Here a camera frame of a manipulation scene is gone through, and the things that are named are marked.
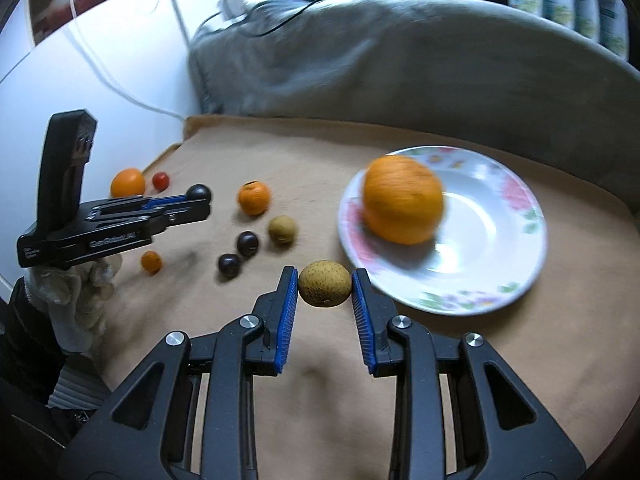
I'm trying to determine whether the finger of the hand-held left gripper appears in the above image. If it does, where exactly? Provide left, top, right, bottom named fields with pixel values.
left=87, top=199, right=211, bottom=239
left=82, top=193, right=194, bottom=217

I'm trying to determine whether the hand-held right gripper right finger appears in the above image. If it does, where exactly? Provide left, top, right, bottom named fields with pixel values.
left=351, top=268, right=586, bottom=480

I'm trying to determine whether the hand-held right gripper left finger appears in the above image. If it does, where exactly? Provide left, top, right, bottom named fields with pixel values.
left=60, top=266, right=299, bottom=480

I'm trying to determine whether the speckled brown oval fruit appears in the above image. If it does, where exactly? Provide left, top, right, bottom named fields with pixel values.
left=298, top=260, right=352, bottom=307

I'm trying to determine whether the large orange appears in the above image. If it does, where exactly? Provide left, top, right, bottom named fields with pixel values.
left=362, top=155, right=445, bottom=246

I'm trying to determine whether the person's left forearm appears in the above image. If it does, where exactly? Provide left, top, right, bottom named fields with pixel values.
left=0, top=277, right=113, bottom=466

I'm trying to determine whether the person's left hand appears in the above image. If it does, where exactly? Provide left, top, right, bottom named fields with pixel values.
left=25, top=252, right=123, bottom=357

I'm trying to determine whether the small smooth orange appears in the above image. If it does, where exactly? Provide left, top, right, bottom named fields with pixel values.
left=110, top=167, right=147, bottom=198

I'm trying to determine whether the small tangerine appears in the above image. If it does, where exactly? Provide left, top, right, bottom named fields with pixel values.
left=237, top=181, right=272, bottom=217

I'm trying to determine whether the small brown round fruit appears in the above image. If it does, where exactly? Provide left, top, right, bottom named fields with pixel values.
left=268, top=215, right=299, bottom=246

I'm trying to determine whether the white power strip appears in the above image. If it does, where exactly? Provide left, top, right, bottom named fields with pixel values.
left=217, top=0, right=283, bottom=23

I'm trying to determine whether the grey sofa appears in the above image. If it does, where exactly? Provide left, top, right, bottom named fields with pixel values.
left=187, top=0, right=640, bottom=221

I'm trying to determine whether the white cable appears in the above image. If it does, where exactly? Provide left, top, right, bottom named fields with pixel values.
left=65, top=0, right=188, bottom=123

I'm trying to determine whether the black cable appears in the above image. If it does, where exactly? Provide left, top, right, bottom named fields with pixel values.
left=192, top=0, right=351, bottom=41

